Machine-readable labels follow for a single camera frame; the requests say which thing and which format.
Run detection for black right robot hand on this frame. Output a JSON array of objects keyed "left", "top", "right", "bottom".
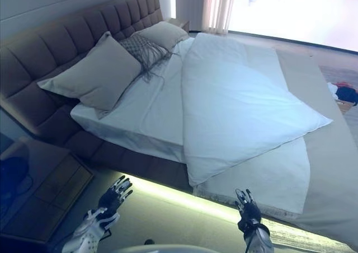
[{"left": 234, "top": 188, "right": 263, "bottom": 232}]

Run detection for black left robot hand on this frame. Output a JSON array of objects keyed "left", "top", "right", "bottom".
[{"left": 97, "top": 175, "right": 134, "bottom": 217}]

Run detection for white duvet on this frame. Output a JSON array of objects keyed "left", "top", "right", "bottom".
[{"left": 180, "top": 32, "right": 334, "bottom": 187}]

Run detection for under-bed light strip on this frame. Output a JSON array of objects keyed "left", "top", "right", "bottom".
[{"left": 123, "top": 173, "right": 358, "bottom": 251}]

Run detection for beige bed cover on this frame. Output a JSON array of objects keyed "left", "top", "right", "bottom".
[{"left": 192, "top": 47, "right": 358, "bottom": 250}]

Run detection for wooden nightstand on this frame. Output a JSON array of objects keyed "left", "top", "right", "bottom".
[{"left": 0, "top": 137, "right": 95, "bottom": 243}]

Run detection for white fitted mattress sheet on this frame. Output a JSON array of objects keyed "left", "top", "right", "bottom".
[{"left": 69, "top": 37, "right": 196, "bottom": 164}]

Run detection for large beige pillow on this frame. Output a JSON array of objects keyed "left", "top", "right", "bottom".
[
  {"left": 36, "top": 31, "right": 143, "bottom": 111},
  {"left": 131, "top": 20, "right": 189, "bottom": 50}
]

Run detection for grey patterned fringed cushion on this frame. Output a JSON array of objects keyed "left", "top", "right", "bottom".
[{"left": 119, "top": 34, "right": 180, "bottom": 90}]

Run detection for red and black clothes pile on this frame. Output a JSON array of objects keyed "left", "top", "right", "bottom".
[{"left": 326, "top": 81, "right": 358, "bottom": 107}]

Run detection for small wooden bedside table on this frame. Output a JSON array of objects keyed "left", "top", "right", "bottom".
[{"left": 164, "top": 17, "right": 191, "bottom": 33}]

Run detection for large bright window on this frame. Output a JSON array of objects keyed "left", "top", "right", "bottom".
[{"left": 229, "top": 0, "right": 358, "bottom": 53}]

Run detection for sheer cream curtain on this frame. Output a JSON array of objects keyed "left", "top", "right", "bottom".
[{"left": 202, "top": 0, "right": 239, "bottom": 32}]

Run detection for black device with cables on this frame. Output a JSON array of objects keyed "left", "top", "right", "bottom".
[{"left": 0, "top": 155, "right": 32, "bottom": 199}]

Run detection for brown upholstered bed frame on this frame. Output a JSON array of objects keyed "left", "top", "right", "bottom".
[{"left": 0, "top": 0, "right": 194, "bottom": 194}]

